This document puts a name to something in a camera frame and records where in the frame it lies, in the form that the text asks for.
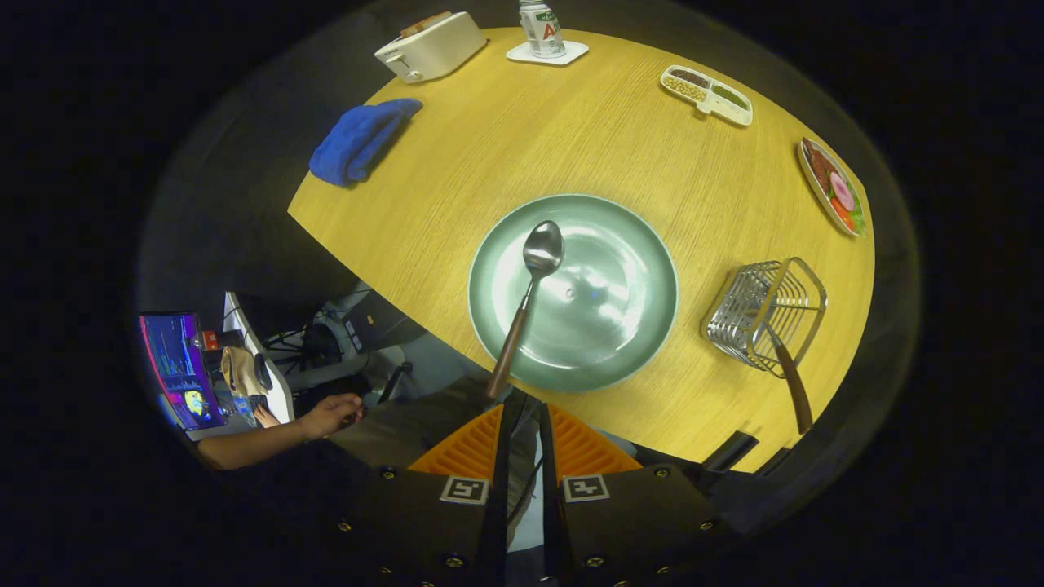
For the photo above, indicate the person's leg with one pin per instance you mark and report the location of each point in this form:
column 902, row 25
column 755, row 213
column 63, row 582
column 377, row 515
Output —
column 424, row 416

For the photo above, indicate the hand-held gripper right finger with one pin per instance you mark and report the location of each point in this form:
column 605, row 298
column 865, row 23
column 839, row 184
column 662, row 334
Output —
column 644, row 530

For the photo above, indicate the pale green plate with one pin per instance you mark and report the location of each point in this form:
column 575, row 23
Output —
column 603, row 326

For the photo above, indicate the white toaster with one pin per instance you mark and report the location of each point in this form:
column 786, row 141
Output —
column 432, row 50

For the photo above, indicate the small brown meat piece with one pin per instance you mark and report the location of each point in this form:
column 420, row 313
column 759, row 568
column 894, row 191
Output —
column 825, row 181

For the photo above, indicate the computer monitor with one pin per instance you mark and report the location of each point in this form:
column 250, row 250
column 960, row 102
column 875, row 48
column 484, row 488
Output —
column 179, row 367

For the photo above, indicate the pile of brown beans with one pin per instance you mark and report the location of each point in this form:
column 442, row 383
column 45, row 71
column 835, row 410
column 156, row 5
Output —
column 692, row 77

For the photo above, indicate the red tomato slice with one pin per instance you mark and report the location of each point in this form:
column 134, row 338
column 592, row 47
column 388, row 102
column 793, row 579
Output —
column 842, row 215

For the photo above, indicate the green lettuce leaf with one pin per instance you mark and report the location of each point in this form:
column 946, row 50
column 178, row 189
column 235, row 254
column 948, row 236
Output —
column 858, row 216

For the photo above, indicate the toast slices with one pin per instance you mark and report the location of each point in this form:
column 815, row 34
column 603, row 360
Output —
column 424, row 23

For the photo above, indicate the pile of yellow beans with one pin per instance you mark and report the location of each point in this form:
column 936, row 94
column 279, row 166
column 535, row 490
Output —
column 685, row 88

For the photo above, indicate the pile of green beans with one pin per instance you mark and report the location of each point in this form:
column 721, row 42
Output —
column 730, row 97

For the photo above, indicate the white square coaster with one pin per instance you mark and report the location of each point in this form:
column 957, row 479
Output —
column 522, row 55

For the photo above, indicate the white oval food plate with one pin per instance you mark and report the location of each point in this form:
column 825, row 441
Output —
column 816, row 196

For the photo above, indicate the blue folded cloth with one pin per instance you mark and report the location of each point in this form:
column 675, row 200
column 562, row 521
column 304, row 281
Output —
column 359, row 143

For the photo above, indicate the white side desk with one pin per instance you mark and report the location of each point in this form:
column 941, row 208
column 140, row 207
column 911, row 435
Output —
column 277, row 391

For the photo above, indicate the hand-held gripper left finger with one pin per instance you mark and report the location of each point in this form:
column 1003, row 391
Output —
column 424, row 530

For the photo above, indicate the white divided dish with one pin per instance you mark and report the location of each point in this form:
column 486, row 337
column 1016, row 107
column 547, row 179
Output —
column 708, row 102

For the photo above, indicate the pink ham slice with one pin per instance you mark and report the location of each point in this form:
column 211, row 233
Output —
column 842, row 191

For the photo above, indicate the white drink bottle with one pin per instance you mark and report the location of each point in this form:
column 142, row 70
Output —
column 541, row 28

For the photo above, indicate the large brown meat piece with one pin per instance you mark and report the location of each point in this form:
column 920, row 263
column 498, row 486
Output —
column 816, row 159

